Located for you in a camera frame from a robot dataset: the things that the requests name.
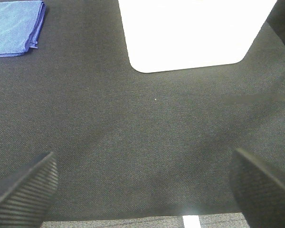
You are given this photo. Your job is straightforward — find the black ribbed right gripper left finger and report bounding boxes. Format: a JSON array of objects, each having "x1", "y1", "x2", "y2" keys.
[{"x1": 0, "y1": 152, "x2": 58, "y2": 228}]

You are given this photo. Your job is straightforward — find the black fabric table cover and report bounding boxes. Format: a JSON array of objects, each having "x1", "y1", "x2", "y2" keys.
[{"x1": 0, "y1": 0, "x2": 285, "y2": 221}]

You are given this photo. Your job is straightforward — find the blue folded microfiber towel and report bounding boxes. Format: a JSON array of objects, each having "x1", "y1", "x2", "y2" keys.
[{"x1": 0, "y1": 0, "x2": 46, "y2": 57}]

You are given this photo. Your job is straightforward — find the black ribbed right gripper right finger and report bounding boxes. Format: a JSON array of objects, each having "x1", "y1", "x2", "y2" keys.
[{"x1": 229, "y1": 148, "x2": 285, "y2": 228}]

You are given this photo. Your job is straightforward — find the white plastic storage bin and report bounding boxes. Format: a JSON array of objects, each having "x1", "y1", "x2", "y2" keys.
[{"x1": 119, "y1": 0, "x2": 275, "y2": 73}]

